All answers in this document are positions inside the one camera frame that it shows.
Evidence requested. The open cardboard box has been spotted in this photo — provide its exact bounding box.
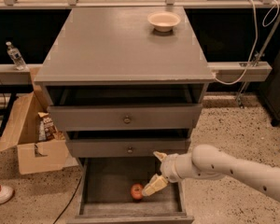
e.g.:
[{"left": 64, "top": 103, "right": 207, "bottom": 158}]
[{"left": 0, "top": 68, "right": 78, "bottom": 175}]

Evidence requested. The black table leg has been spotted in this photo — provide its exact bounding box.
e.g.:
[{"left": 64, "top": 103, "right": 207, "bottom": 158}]
[{"left": 0, "top": 93, "right": 17, "bottom": 137}]

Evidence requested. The grey top drawer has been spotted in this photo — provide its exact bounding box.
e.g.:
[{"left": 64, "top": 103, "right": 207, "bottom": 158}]
[{"left": 46, "top": 84, "right": 206, "bottom": 133}]

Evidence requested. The black floor cable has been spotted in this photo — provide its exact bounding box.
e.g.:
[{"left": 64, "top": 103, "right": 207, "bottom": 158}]
[{"left": 51, "top": 175, "right": 84, "bottom": 224}]

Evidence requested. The clear plastic water bottle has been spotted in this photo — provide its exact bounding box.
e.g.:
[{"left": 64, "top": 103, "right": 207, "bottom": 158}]
[{"left": 6, "top": 41, "right": 26, "bottom": 70}]

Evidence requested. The brown snack bag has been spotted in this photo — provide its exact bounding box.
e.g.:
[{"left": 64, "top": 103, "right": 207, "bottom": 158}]
[{"left": 38, "top": 112, "right": 57, "bottom": 141}]

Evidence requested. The white hanging cable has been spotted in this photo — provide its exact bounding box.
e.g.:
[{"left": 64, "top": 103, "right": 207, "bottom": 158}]
[{"left": 213, "top": 0, "right": 280, "bottom": 86}]

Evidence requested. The metal pole stand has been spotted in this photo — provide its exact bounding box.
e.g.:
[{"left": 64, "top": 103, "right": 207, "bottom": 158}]
[{"left": 235, "top": 13, "right": 280, "bottom": 109}]

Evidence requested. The grey drawer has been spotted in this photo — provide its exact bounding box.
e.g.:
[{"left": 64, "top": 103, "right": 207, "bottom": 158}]
[
  {"left": 66, "top": 129, "right": 190, "bottom": 158},
  {"left": 66, "top": 156, "right": 194, "bottom": 224},
  {"left": 46, "top": 84, "right": 206, "bottom": 133}
]

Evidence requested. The grey middle drawer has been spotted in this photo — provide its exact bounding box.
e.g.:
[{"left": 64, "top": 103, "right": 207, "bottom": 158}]
[{"left": 66, "top": 129, "right": 190, "bottom": 158}]

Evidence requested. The beige bowl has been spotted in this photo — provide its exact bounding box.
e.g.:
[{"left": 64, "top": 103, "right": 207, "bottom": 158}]
[{"left": 147, "top": 11, "right": 181, "bottom": 33}]

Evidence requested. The red apple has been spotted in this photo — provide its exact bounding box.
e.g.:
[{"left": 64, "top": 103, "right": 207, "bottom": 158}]
[{"left": 130, "top": 183, "right": 143, "bottom": 201}]

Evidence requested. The grey bottom drawer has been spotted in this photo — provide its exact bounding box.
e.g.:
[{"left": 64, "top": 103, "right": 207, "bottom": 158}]
[{"left": 66, "top": 156, "right": 194, "bottom": 224}]

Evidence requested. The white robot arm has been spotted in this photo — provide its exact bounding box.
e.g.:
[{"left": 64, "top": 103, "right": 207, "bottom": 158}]
[{"left": 142, "top": 145, "right": 280, "bottom": 202}]

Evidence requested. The grey wooden drawer cabinet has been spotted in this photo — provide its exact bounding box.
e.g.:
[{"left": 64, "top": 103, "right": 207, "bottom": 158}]
[{"left": 34, "top": 6, "right": 216, "bottom": 224}]

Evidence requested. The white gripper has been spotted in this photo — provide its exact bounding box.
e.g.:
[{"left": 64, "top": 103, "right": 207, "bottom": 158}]
[{"left": 142, "top": 151, "right": 181, "bottom": 197}]

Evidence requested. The white and red shoe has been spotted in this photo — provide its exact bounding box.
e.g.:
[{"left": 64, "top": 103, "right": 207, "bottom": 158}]
[{"left": 0, "top": 185, "right": 14, "bottom": 204}]

